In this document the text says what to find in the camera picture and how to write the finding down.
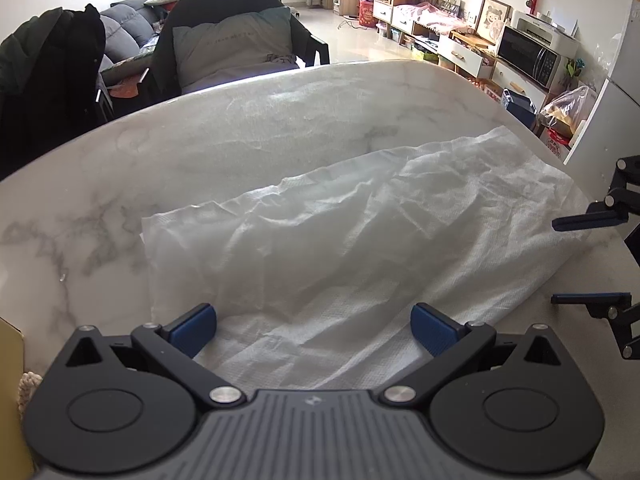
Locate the white printer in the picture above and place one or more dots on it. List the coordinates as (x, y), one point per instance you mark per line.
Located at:
(542, 27)

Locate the white refrigerator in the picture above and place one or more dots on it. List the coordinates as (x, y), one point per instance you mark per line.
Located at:
(605, 120)

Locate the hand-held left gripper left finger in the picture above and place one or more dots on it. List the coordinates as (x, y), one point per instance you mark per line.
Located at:
(195, 327)

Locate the black armchair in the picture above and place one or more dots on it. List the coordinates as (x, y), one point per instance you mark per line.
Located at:
(225, 0)

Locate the low white drawer cabinet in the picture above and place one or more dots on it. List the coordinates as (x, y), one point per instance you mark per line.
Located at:
(470, 57)

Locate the dark green jacket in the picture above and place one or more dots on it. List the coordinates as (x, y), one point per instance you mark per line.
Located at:
(30, 45)

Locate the orange printed cloth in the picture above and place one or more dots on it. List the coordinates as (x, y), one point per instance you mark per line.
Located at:
(125, 89)

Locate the white paper napkin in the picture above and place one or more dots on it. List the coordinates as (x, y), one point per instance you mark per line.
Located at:
(350, 235)

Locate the small green ornament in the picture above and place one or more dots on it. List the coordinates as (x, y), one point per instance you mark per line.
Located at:
(575, 71)

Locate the grey cushion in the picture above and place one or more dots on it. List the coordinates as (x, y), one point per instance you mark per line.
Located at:
(230, 45)

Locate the black microwave oven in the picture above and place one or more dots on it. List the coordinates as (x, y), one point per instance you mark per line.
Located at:
(525, 55)

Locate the dark blue bag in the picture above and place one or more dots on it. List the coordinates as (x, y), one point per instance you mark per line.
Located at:
(520, 107)

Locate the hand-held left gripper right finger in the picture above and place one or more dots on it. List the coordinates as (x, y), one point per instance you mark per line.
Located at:
(432, 330)

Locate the pink cloth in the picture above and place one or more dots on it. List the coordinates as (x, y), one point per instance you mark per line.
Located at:
(435, 12)

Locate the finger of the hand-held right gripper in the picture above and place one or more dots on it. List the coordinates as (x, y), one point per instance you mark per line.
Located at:
(590, 221)
(590, 299)

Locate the red white carton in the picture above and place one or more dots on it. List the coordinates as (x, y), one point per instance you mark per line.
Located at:
(556, 144)

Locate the grey sofa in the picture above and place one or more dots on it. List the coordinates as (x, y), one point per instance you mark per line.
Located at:
(125, 25)

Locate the red printed box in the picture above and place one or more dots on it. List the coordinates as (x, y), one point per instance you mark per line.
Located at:
(368, 14)

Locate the clear plastic food bag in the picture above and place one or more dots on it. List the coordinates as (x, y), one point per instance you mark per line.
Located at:
(565, 110)

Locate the framed figure picture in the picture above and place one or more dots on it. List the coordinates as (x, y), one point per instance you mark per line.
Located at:
(492, 17)

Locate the tan cardboard box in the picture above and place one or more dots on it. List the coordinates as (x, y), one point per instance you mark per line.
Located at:
(10, 385)

